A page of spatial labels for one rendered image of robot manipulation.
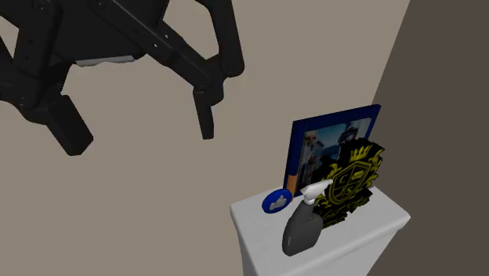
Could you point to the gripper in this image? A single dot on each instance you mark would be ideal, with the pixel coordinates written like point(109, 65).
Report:
point(95, 34)

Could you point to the blue picture box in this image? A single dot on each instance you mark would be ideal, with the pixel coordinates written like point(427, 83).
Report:
point(296, 149)

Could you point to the blue round thumbs-up badge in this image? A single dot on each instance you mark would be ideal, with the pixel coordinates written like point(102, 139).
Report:
point(269, 199)

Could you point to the grey spray bottle white head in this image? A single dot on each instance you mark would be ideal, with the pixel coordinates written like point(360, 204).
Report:
point(302, 233)

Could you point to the black and gold crest figure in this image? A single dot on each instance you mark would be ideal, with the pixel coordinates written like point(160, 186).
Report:
point(345, 183)

